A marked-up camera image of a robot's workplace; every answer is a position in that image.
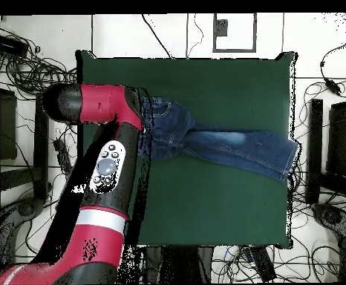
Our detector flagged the black stand frame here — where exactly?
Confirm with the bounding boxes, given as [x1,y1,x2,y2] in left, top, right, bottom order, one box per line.
[305,75,346,209]
[0,67,54,206]

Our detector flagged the tangle of black cables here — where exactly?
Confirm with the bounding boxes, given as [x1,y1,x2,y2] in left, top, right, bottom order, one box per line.
[0,22,79,102]

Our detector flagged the black power strip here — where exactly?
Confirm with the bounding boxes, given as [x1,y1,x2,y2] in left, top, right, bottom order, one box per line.
[249,246,277,283]
[53,139,74,173]

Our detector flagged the black power adapter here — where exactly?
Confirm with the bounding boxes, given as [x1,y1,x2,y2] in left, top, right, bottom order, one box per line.
[323,77,344,96]

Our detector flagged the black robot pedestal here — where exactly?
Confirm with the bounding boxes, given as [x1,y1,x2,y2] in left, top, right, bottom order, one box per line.
[142,246,214,284]

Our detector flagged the black box with cables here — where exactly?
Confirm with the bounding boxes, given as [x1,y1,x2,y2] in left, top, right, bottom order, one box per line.
[0,33,29,56]

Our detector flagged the blue denim jeans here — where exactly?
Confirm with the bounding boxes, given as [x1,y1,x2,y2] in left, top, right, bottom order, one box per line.
[138,95,299,183]

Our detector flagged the dark green table cloth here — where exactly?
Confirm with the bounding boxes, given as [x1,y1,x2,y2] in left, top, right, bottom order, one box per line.
[75,50,298,249]

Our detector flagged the grey square frame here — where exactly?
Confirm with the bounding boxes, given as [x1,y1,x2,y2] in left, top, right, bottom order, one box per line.
[212,13,258,53]

